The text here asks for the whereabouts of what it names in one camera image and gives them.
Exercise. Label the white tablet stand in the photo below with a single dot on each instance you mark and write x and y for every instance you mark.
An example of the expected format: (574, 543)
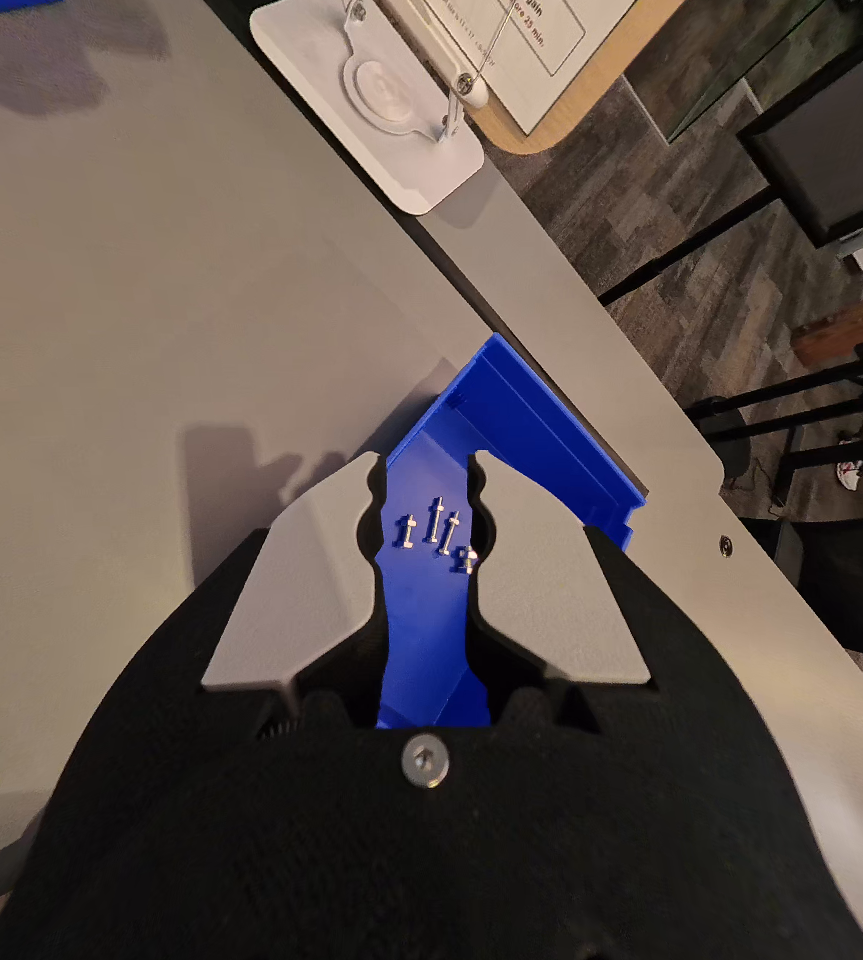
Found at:
(304, 67)

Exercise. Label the instruction sheet on stand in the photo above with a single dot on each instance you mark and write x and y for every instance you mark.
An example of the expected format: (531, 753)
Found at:
(596, 90)

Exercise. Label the black office chair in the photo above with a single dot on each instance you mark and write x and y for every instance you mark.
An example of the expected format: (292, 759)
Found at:
(859, 585)

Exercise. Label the white instruction sheet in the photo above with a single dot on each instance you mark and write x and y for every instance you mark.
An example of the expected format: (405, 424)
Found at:
(544, 75)

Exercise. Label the short thick steel bolt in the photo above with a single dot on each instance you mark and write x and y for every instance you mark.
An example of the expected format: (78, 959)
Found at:
(405, 532)
(467, 559)

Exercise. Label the wooden post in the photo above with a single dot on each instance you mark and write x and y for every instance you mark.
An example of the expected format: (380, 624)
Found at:
(851, 330)

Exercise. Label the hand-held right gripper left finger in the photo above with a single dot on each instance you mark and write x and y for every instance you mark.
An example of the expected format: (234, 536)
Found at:
(296, 592)

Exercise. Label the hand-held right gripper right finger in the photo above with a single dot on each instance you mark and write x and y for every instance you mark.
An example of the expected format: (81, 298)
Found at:
(551, 592)

